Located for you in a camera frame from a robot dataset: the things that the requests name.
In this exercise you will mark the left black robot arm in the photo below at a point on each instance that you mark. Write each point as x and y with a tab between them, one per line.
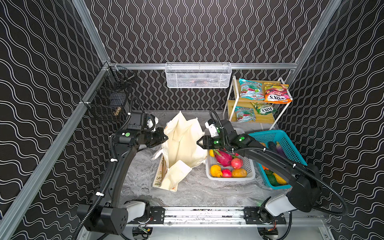
103	214

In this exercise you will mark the dark green cucumber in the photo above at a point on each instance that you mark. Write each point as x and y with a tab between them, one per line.
272	147

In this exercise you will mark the white wire wall basket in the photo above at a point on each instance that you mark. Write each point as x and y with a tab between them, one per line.
196	75

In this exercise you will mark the white plastic fruit basket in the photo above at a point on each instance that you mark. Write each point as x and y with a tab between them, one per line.
224	167

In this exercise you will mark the small green red snack bag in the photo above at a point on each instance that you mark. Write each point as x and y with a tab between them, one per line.
245	114

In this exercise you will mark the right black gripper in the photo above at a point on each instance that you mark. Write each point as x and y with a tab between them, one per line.
210	142

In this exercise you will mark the red apple front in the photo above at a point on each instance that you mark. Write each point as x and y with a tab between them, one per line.
226	173

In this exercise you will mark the pink dragon fruit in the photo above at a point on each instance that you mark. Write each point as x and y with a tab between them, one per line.
223	158

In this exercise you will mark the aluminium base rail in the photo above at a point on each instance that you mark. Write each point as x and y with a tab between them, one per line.
208	217

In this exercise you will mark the green Fox's candy bag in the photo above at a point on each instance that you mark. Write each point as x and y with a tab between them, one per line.
264	108

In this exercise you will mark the white wooden two-tier shelf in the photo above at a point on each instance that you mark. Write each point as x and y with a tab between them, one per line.
234	100

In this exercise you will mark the cream canvas grocery bag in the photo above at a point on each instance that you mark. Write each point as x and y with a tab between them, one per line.
180	153

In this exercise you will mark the small yellow lemon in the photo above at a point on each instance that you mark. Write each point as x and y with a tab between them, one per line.
211	153

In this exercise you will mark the yellow orange mango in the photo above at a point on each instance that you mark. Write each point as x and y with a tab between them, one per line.
239	173

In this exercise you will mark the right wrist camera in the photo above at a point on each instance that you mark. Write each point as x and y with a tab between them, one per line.
215	129

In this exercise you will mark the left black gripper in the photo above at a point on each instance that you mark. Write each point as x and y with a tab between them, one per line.
154	137

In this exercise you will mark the yellow bumpy lemon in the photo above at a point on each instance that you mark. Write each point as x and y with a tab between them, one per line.
216	171

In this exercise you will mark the black wire wall basket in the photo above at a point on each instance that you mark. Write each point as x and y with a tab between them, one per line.
108	97

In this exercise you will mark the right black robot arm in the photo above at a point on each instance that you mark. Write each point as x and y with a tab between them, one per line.
306	185

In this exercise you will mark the teal plastic vegetable basket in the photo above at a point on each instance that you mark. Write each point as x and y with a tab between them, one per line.
285	145

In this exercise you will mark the orange Fox's candy bag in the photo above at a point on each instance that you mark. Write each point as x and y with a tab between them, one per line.
277	93

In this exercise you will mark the purple eggplant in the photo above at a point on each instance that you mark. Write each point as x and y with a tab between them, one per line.
280	150

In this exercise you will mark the green avocado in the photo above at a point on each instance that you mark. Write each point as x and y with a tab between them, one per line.
271	178

